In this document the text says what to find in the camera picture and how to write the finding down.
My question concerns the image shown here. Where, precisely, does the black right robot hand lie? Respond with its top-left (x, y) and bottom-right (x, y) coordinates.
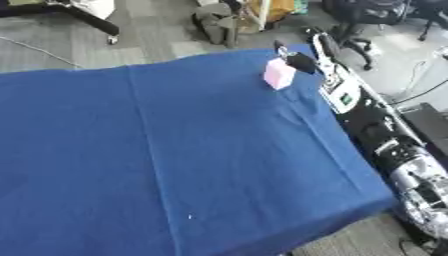
top-left (271, 31), bottom-right (342, 75)

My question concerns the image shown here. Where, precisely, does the pink cube block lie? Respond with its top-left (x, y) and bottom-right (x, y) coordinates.
top-left (262, 57), bottom-right (298, 91)

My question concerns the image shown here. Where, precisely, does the black box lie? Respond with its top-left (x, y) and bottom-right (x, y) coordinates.
top-left (400, 102), bottom-right (448, 158)

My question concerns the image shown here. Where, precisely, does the black office chair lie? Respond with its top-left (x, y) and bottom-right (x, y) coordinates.
top-left (320, 0), bottom-right (412, 71)

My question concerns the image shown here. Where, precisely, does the black wheeled stand leg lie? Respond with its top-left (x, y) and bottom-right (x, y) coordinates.
top-left (0, 0), bottom-right (123, 46)

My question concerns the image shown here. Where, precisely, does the black cable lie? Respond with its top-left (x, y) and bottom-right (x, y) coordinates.
top-left (388, 78), bottom-right (448, 105)

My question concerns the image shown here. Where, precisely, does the white floor cable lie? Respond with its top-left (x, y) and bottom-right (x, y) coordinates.
top-left (0, 35), bottom-right (86, 69)

